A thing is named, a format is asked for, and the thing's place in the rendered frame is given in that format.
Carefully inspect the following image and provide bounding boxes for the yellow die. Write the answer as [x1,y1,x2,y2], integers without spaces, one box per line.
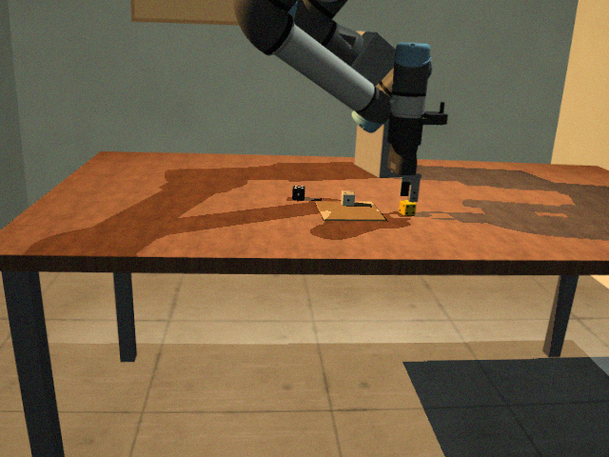
[399,200,417,216]

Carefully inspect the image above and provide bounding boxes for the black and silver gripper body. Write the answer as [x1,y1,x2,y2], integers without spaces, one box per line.
[387,94,448,175]

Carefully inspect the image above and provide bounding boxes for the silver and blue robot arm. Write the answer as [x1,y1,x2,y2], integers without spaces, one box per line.
[233,0,432,133]

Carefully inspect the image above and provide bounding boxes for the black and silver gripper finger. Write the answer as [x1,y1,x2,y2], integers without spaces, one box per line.
[401,173,422,203]
[400,178,410,196]

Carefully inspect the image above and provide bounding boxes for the white die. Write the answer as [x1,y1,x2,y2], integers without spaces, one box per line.
[341,190,355,207]

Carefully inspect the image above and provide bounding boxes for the tan square mat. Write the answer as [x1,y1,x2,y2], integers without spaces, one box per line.
[315,201,385,221]

